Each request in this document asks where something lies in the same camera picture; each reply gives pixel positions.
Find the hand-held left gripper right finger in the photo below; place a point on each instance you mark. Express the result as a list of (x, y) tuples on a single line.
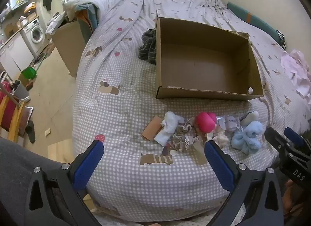
[(218, 165)]

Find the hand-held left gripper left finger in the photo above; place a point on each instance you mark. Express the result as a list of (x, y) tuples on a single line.
[(88, 165)]

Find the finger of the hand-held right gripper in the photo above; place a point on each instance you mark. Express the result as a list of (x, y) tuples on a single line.
[(294, 136), (274, 139)]

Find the light blue fluffy socks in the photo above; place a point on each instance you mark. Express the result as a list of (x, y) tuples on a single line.
[(250, 136)]

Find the cream fluffy sock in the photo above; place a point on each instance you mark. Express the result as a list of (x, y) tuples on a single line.
[(222, 139)]

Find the grey and white sock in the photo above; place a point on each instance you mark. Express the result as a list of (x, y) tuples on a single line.
[(250, 116)]

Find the clear plastic packet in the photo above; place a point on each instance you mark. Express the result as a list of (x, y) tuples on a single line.
[(229, 122)]

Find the pink socks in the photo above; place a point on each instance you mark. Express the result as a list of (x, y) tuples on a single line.
[(205, 122)]

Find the brown lace socks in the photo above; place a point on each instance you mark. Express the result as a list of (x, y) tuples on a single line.
[(183, 136)]

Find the white socks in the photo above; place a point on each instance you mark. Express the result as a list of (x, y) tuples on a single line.
[(170, 124)]

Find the brown cardboard sleeve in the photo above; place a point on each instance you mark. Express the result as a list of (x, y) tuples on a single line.
[(150, 131)]

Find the person's right hand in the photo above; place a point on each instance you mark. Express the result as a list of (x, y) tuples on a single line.
[(291, 196)]

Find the beige paper tag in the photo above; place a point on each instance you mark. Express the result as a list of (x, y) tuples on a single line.
[(199, 153)]

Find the light wooden board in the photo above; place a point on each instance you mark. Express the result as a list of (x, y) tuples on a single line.
[(59, 150)]

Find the small floor label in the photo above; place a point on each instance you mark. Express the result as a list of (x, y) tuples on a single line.
[(47, 132)]

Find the black slipper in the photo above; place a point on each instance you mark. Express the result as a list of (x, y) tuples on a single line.
[(30, 132)]

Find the checkered bed cover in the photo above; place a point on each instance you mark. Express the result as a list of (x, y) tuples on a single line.
[(126, 109)]

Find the pink clothing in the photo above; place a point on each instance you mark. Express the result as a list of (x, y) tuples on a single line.
[(297, 68)]

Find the red suitcase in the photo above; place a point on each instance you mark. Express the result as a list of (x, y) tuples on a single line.
[(8, 109)]

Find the black patterned cloth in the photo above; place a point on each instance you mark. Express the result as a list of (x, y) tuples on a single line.
[(281, 38)]

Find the grey bin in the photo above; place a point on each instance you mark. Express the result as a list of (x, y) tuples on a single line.
[(21, 91)]

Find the dark floor mat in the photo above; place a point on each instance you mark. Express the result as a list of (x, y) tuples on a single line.
[(39, 58)]

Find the large brown cardboard box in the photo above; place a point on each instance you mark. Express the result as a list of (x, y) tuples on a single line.
[(70, 46)]

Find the teal pillow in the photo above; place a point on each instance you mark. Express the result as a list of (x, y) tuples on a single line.
[(255, 20)]

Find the dark striped cloth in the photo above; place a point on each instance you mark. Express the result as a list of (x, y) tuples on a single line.
[(147, 46)]

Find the white cabinet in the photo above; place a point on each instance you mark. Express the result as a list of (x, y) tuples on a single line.
[(14, 51)]

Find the white washing machine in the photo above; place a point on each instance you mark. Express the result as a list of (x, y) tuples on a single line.
[(36, 32)]

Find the teal and orange cloth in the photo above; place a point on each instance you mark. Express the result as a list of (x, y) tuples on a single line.
[(87, 21)]

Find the white cloth bundle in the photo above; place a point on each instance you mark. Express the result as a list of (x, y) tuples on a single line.
[(55, 23)]

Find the crumpled printed cloth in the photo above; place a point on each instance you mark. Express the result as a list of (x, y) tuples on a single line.
[(216, 1)]

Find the dark hanging garment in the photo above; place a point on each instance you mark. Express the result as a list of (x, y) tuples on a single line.
[(47, 0)]

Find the cluttered wall shelf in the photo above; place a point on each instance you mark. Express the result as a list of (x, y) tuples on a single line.
[(21, 2)]

